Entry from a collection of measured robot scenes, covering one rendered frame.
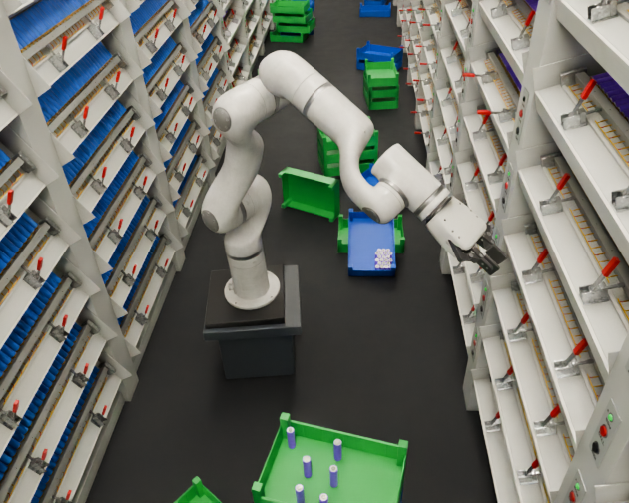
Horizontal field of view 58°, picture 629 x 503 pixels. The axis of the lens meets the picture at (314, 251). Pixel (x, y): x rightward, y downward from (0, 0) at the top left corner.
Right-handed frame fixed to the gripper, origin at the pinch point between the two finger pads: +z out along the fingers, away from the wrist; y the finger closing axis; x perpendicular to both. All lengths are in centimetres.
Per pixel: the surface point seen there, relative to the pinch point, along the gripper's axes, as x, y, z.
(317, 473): -45, 42, 7
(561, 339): 0.5, 3.7, 20.4
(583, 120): 27.8, -13.2, -8.1
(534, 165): 4.7, -27.3, -6.5
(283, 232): -139, -63, -58
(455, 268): -78, -66, 7
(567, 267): 14.6, 3.8, 8.6
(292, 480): -46, 47, 4
